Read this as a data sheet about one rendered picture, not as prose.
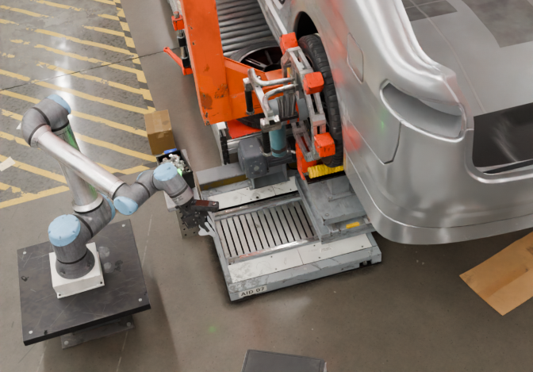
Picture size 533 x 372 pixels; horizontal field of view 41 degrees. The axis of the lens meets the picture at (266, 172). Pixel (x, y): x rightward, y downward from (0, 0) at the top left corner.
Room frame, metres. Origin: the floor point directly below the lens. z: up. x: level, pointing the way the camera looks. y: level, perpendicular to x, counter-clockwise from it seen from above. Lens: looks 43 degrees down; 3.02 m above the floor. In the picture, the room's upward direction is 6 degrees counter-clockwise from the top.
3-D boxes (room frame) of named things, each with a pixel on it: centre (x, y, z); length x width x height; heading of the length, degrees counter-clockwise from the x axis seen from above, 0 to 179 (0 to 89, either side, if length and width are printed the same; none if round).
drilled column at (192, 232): (2.86, 0.48, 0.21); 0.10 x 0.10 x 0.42; 10
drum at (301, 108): (2.79, -0.14, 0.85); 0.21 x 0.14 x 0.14; 100
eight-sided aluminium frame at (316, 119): (2.81, -0.22, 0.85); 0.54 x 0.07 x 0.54; 10
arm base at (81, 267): (2.36, 0.98, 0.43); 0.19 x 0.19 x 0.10
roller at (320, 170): (2.71, -0.34, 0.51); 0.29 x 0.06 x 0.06; 100
